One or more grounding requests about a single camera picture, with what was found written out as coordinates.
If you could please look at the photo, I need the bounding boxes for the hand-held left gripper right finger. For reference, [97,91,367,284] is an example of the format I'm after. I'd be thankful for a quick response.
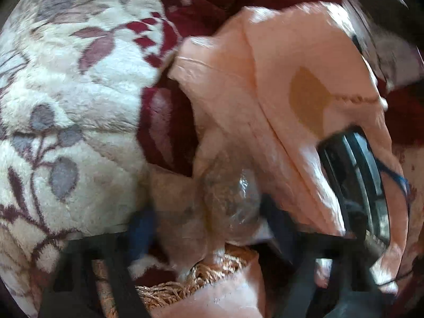
[258,195,391,318]

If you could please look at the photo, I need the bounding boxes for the floral fleece blanket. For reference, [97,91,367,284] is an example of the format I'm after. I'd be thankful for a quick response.
[0,0,186,318]

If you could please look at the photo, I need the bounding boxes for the peach towel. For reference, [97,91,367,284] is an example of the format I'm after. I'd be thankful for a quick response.
[167,2,413,318]

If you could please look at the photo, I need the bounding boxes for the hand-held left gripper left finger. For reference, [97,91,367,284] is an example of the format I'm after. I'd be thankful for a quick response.
[38,212,160,318]

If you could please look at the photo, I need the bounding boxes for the gold tassel fringe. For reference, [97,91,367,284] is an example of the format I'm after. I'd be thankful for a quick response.
[136,248,259,308]

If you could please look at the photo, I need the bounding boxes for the clear plastic snack packet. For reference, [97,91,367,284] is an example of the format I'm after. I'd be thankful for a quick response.
[195,152,266,242]

